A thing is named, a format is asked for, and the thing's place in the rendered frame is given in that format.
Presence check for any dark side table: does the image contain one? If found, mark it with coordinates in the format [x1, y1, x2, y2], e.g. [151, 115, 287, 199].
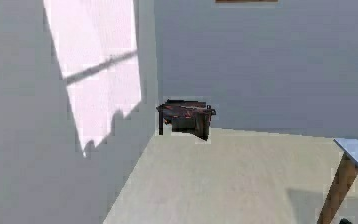
[155, 98, 217, 142]

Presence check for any grey table with wooden legs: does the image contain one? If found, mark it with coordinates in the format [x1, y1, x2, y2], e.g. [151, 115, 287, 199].
[316, 138, 358, 224]

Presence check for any brown framed wall picture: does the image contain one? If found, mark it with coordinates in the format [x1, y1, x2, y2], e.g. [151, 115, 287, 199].
[215, 0, 279, 4]

